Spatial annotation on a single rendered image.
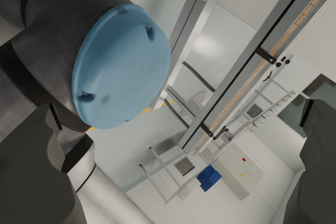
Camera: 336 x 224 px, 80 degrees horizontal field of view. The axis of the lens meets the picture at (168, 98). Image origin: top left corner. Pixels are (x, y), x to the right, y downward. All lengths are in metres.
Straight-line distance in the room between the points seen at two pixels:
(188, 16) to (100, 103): 0.98
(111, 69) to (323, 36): 1.40
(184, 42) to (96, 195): 0.99
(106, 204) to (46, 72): 0.15
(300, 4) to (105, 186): 0.83
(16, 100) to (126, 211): 0.16
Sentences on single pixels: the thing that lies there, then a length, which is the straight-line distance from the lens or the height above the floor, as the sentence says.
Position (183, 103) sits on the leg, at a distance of 1.23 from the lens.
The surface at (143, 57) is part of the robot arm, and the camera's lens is 0.18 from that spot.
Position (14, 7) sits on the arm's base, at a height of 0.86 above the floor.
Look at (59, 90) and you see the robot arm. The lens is 0.19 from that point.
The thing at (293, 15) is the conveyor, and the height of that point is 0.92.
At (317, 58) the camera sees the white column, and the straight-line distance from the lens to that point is 1.50.
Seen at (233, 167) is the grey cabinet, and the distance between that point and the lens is 6.60.
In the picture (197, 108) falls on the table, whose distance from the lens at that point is 3.55.
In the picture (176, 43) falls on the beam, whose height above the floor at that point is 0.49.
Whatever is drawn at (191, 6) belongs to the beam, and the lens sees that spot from 1.12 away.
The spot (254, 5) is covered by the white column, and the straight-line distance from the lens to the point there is 1.61.
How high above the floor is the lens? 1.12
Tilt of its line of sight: 24 degrees down
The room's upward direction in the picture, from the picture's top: 137 degrees clockwise
